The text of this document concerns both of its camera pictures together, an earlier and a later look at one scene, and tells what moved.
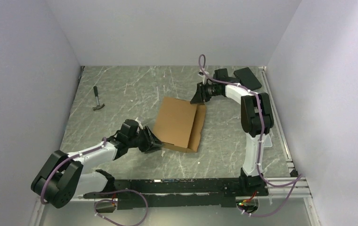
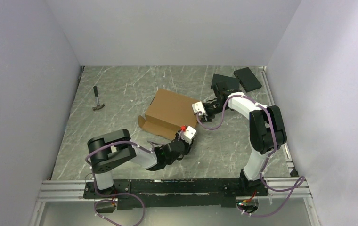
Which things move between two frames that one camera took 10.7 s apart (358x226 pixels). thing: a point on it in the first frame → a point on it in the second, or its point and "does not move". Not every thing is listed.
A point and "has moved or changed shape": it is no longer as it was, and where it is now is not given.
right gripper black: [200, 97] → [208, 118]
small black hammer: [99, 107] does not move
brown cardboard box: [179, 125] has moved or changed shape
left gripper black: [151, 142] → [188, 146]
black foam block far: [247, 78] does not move
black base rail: [196, 192] does not move
